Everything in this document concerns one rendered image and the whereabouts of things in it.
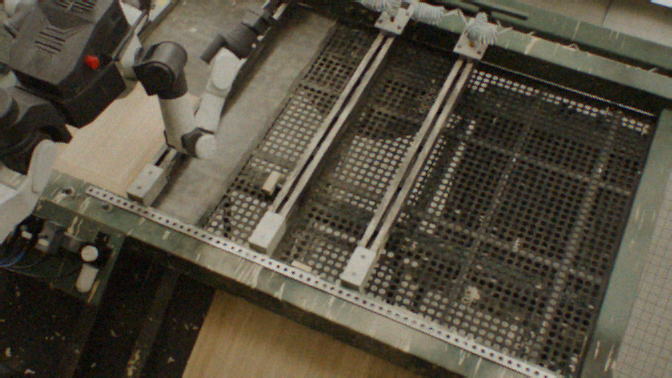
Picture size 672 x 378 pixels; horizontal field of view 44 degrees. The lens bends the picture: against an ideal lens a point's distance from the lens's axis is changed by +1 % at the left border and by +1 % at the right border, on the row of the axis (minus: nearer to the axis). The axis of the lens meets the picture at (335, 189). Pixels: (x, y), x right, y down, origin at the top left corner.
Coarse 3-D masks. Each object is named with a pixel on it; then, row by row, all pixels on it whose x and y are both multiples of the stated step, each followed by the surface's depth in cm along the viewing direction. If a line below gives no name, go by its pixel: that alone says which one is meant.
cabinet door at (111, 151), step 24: (144, 96) 288; (192, 96) 288; (96, 120) 281; (120, 120) 281; (144, 120) 281; (72, 144) 274; (96, 144) 275; (120, 144) 275; (144, 144) 275; (72, 168) 268; (96, 168) 268; (120, 168) 268; (120, 192) 262
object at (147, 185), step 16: (288, 0) 309; (288, 16) 314; (272, 32) 305; (256, 48) 296; (240, 64) 290; (240, 80) 293; (160, 160) 266; (176, 160) 268; (144, 176) 259; (160, 176) 261; (128, 192) 256; (144, 192) 256
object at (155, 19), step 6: (156, 0) 315; (174, 0) 317; (156, 6) 312; (168, 6) 315; (150, 12) 310; (156, 12) 310; (162, 12) 312; (168, 12) 316; (150, 18) 308; (156, 18) 310; (162, 18) 313; (150, 24) 307; (156, 24) 311; (144, 30) 305; (150, 30) 309; (138, 36) 302; (144, 36) 306
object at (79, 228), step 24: (48, 216) 256; (72, 216) 254; (24, 240) 245; (48, 240) 243; (72, 240) 247; (96, 240) 245; (120, 240) 249; (0, 264) 244; (24, 264) 255; (48, 264) 254; (72, 264) 252; (96, 264) 243; (72, 288) 251; (96, 288) 249
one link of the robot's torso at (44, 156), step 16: (48, 144) 216; (32, 160) 214; (48, 160) 218; (32, 176) 216; (48, 176) 221; (0, 192) 214; (16, 192) 213; (32, 192) 218; (0, 208) 213; (16, 208) 217; (32, 208) 221; (0, 224) 215; (16, 224) 221; (0, 240) 217
